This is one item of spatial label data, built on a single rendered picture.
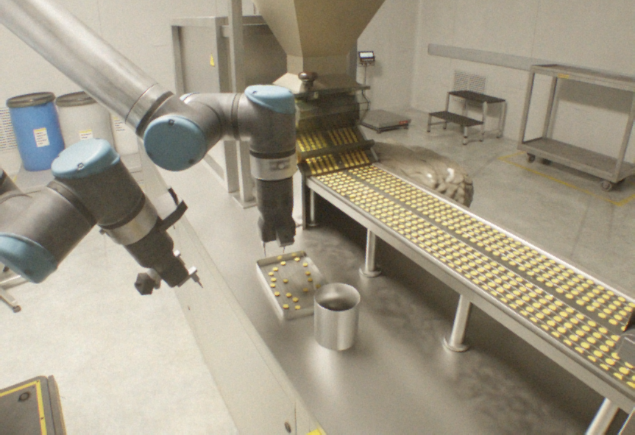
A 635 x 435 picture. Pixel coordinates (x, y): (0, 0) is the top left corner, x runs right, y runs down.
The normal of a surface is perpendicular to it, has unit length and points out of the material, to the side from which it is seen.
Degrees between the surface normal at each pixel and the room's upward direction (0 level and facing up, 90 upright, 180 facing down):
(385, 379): 0
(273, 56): 90
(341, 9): 118
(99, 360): 0
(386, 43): 90
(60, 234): 80
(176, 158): 93
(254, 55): 90
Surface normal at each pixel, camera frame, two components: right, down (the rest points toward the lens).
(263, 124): -0.08, 0.41
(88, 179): 0.51, 0.53
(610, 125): -0.87, 0.21
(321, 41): 0.44, 0.75
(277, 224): 0.39, 0.33
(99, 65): 0.29, -0.04
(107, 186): 0.80, 0.18
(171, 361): 0.00, -0.91
